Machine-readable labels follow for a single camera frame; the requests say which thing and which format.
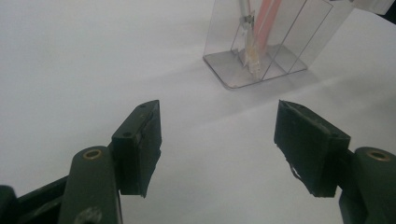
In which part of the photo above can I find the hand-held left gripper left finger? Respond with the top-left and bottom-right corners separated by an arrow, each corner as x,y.
110,99 -> 163,199

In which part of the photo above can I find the orange highlighter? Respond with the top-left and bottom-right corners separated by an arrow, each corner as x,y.
253,0 -> 283,54

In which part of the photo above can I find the clear plastic organizer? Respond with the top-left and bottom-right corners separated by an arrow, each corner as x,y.
202,0 -> 357,91

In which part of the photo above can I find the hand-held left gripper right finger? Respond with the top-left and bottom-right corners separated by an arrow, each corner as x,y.
273,99 -> 352,199

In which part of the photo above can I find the slim silver pen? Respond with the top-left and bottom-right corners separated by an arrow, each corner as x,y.
237,0 -> 263,82

